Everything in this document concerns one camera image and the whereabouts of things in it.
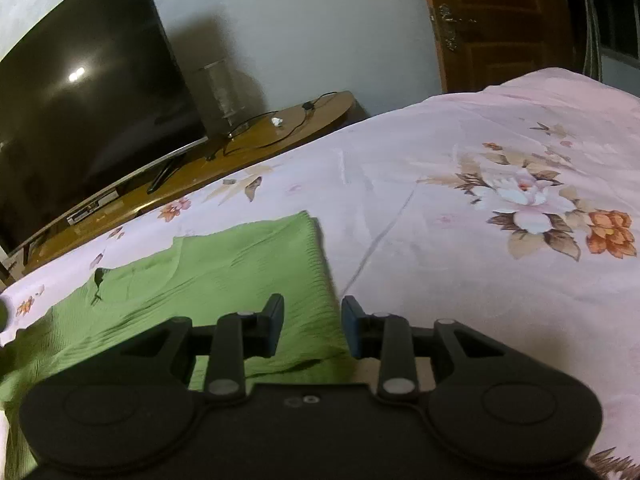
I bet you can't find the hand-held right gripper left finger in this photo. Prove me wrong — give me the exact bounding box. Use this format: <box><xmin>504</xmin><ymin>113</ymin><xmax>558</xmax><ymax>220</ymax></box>
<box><xmin>120</xmin><ymin>294</ymin><xmax>286</xmax><ymax>403</ymax></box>

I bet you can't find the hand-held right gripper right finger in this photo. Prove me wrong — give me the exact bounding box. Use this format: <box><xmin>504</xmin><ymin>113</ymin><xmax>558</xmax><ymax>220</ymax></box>
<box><xmin>341</xmin><ymin>295</ymin><xmax>506</xmax><ymax>403</ymax></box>

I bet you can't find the green ribbed knit top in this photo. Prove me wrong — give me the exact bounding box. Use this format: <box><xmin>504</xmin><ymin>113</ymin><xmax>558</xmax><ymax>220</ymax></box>
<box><xmin>0</xmin><ymin>211</ymin><xmax>358</xmax><ymax>480</ymax></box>

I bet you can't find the pink floral bed sheet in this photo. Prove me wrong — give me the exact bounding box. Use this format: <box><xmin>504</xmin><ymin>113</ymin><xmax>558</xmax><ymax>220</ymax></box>
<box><xmin>0</xmin><ymin>66</ymin><xmax>640</xmax><ymax>480</ymax></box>

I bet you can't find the wooden television cabinet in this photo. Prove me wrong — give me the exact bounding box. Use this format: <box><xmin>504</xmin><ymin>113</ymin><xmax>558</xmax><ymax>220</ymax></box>
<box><xmin>22</xmin><ymin>91</ymin><xmax>357</xmax><ymax>276</ymax></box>

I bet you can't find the clear cylindrical container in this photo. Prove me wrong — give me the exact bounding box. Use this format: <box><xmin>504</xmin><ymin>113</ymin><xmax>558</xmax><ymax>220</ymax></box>
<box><xmin>192</xmin><ymin>59</ymin><xmax>247</xmax><ymax>137</ymax></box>

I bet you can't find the black flat screen television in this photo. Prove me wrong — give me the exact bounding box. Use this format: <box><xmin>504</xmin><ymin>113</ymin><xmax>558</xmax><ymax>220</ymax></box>
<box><xmin>0</xmin><ymin>0</ymin><xmax>210</xmax><ymax>256</ymax></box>

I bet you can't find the brown wooden door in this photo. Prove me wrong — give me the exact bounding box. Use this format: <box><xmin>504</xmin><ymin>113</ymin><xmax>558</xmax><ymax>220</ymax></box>
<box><xmin>416</xmin><ymin>0</ymin><xmax>576</xmax><ymax>95</ymax></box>

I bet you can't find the striped curtain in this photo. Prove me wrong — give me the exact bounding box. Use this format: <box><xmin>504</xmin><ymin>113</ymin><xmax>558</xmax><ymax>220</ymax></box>
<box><xmin>575</xmin><ymin>0</ymin><xmax>604</xmax><ymax>81</ymax></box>

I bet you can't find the dark window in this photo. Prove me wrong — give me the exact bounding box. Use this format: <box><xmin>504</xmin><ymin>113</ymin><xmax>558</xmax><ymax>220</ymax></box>
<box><xmin>600</xmin><ymin>0</ymin><xmax>640</xmax><ymax>63</ymax></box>

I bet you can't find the black cable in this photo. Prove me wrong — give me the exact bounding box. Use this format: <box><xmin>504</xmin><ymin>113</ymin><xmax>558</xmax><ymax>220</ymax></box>
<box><xmin>205</xmin><ymin>91</ymin><xmax>339</xmax><ymax>162</ymax></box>

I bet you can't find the metal door handle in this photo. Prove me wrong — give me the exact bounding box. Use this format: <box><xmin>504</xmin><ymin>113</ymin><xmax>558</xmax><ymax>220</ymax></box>
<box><xmin>429</xmin><ymin>4</ymin><xmax>476</xmax><ymax>52</ymax></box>

